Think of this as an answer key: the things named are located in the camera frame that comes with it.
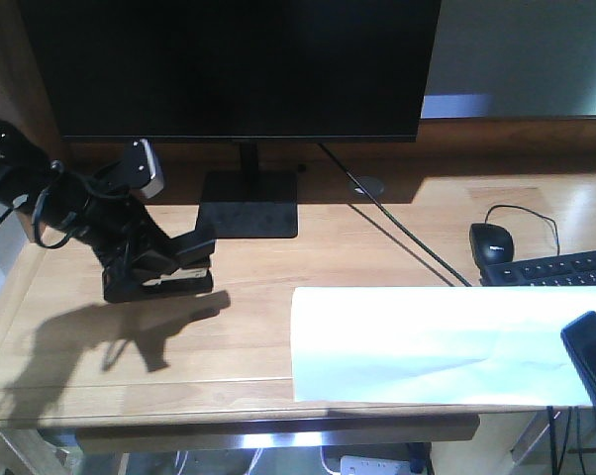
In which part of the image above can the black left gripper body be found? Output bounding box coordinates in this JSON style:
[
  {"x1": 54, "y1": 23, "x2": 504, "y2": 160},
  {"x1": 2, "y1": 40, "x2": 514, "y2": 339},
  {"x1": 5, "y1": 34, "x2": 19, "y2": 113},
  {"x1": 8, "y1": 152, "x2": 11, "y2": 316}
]
[{"x1": 72, "y1": 172, "x2": 174, "y2": 270}]

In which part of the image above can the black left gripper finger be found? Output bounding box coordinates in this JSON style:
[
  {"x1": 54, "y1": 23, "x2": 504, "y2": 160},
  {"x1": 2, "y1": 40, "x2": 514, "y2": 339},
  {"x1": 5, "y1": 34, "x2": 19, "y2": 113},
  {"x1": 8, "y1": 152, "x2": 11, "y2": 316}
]
[{"x1": 102, "y1": 265, "x2": 153, "y2": 303}]

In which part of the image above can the black and orange stapler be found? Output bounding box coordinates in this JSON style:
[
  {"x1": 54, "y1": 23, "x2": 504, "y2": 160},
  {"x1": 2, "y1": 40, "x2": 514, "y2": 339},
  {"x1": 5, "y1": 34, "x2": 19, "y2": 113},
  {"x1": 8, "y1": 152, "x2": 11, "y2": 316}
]
[{"x1": 131, "y1": 226, "x2": 216, "y2": 299}]

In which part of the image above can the white paper sheet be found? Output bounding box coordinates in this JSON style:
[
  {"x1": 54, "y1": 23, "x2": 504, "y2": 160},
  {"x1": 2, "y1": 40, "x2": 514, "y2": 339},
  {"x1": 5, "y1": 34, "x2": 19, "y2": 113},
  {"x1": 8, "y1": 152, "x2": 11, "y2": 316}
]
[{"x1": 290, "y1": 287, "x2": 596, "y2": 407}]

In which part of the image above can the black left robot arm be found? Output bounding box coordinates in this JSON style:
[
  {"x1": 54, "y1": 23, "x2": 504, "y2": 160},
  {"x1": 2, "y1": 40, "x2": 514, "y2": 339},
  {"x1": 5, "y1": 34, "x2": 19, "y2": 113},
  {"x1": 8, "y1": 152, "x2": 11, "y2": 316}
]
[{"x1": 0, "y1": 119, "x2": 180, "y2": 303}]

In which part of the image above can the wooden desk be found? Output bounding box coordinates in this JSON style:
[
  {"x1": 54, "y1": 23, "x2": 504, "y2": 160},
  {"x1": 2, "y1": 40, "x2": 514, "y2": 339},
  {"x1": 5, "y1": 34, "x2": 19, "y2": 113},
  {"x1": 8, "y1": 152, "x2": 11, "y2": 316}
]
[{"x1": 0, "y1": 44, "x2": 596, "y2": 475}]

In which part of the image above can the black keyboard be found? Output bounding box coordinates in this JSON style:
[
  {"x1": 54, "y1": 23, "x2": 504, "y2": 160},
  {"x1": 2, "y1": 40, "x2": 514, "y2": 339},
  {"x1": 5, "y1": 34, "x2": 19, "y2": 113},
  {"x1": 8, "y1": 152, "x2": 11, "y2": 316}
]
[{"x1": 480, "y1": 250, "x2": 596, "y2": 287}]

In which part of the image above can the black computer mouse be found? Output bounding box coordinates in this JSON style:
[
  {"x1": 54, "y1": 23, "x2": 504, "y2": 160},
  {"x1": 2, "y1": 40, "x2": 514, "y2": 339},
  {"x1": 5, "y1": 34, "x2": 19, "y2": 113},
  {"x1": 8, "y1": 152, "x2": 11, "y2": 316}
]
[{"x1": 469, "y1": 223, "x2": 515, "y2": 268}]

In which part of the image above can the black computer monitor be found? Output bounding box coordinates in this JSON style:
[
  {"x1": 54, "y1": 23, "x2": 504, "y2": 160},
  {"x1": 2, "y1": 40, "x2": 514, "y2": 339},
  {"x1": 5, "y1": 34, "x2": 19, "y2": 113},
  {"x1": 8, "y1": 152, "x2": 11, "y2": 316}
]
[{"x1": 18, "y1": 1, "x2": 441, "y2": 238}]

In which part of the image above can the white power strip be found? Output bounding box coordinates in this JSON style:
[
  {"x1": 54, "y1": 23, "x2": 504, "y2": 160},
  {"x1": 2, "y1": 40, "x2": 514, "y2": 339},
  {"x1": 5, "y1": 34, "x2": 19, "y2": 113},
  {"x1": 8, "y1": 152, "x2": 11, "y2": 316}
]
[{"x1": 340, "y1": 455, "x2": 426, "y2": 475}]

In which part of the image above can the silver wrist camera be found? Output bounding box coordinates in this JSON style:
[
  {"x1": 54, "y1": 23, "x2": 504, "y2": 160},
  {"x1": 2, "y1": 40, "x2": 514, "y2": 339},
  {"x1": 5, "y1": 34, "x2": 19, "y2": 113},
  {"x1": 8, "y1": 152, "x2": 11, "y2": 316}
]
[{"x1": 122, "y1": 139, "x2": 164, "y2": 199}]

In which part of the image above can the black monitor cable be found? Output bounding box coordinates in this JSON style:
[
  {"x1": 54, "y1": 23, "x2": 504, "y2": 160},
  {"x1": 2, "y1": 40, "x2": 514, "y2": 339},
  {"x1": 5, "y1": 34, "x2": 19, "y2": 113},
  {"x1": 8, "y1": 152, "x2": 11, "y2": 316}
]
[{"x1": 318, "y1": 142, "x2": 473, "y2": 288}]

